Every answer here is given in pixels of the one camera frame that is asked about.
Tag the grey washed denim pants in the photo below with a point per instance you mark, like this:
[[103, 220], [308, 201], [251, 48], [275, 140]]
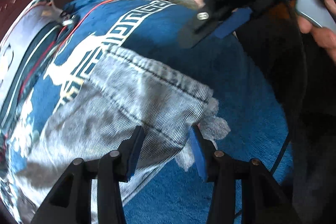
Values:
[[125, 90]]

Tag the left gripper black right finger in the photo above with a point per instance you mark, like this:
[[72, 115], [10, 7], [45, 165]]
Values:
[[241, 188]]

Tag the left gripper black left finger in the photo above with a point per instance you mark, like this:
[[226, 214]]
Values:
[[69, 200]]

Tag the blue deer pattern blanket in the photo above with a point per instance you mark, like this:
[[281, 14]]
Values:
[[149, 28]]

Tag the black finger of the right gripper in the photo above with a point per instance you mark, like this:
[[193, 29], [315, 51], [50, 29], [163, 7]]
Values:
[[233, 22], [197, 28]]

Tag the person's right hand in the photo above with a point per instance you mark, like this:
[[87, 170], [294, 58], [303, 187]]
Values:
[[324, 37]]

